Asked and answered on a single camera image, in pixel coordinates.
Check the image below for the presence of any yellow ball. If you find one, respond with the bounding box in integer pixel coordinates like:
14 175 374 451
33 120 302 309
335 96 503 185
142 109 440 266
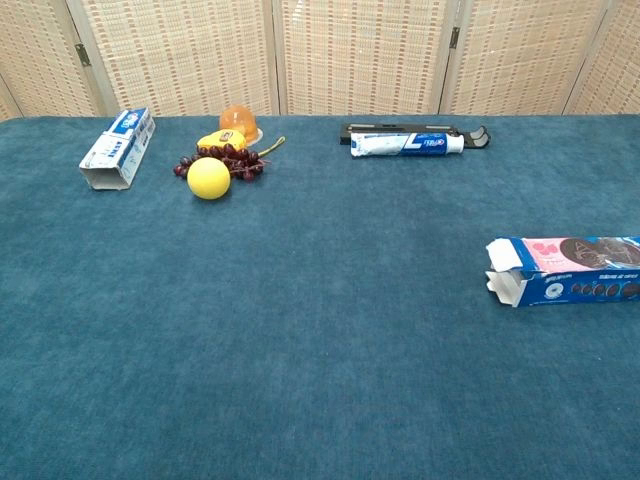
186 156 232 201

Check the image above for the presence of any yellow mango fruit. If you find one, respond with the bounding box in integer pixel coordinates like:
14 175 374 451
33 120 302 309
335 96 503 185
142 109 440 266
196 128 248 151

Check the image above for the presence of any black flat tool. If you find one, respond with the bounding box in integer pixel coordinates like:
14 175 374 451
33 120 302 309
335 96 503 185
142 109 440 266
339 122 493 150

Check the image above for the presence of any yellow green curved stem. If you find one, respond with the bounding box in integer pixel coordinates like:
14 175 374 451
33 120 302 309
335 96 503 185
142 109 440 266
256 135 287 158

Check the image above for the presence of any blue cookie box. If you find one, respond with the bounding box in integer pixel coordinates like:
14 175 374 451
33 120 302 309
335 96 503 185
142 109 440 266
484 235 640 307

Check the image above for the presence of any dark red grape bunch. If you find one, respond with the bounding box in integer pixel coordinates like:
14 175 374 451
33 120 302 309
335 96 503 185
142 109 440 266
172 143 273 183

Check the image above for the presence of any white blue toothpaste carton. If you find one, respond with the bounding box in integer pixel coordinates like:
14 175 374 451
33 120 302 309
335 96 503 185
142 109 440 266
78 106 157 192

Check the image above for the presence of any blue table cloth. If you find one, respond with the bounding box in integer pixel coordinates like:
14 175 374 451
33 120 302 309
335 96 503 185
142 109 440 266
0 114 640 480

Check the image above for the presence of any white blue toothpaste tube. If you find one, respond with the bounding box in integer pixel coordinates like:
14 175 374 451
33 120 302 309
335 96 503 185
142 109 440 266
349 131 466 160

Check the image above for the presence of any orange jelly cup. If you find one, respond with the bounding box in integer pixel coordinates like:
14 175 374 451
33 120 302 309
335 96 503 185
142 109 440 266
219 103 265 147

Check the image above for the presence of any woven folding screen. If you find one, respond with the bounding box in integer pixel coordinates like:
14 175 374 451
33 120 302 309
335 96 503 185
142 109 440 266
0 0 640 123

